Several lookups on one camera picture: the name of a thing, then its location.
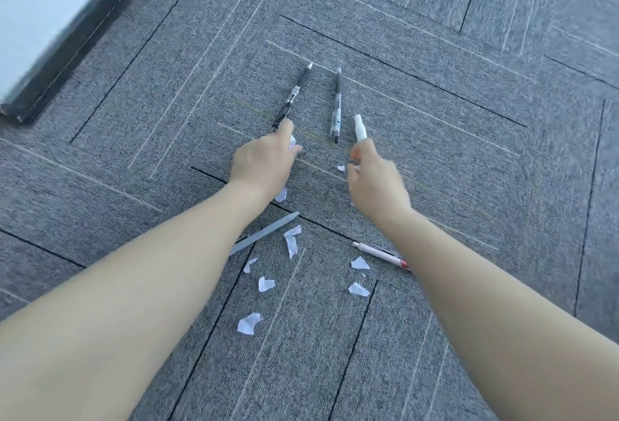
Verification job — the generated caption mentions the black grip pen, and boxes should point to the black grip pen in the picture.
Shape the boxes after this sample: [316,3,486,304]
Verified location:
[270,62,314,134]

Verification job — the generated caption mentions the clear barrel grey grip pen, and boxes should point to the clear barrel grey grip pen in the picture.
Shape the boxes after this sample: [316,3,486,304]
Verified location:
[329,67,343,145]

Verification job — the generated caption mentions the person's right forearm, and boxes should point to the person's right forearm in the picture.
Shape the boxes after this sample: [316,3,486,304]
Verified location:
[382,207,619,421]

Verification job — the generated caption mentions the black baseboard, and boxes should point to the black baseboard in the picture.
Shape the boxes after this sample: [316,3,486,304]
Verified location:
[0,0,168,124]

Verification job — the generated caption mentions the person's left forearm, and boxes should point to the person's left forearm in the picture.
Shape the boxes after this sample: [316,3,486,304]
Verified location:
[0,181,277,421]

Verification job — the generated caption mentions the person's left hand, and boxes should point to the person's left hand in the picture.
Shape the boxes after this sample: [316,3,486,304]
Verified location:
[228,118,304,202]

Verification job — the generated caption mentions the slim white red print pen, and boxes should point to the slim white red print pen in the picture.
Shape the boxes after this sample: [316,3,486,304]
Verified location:
[351,240,412,271]

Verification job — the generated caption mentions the white paper scraps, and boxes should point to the white paper scraps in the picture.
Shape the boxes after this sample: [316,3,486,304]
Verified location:
[235,135,372,337]

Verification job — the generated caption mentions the translucent grey pen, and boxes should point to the translucent grey pen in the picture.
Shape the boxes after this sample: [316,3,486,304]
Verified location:
[230,211,300,256]

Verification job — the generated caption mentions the person's right hand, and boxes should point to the person's right hand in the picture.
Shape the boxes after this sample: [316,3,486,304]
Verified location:
[346,137,413,228]

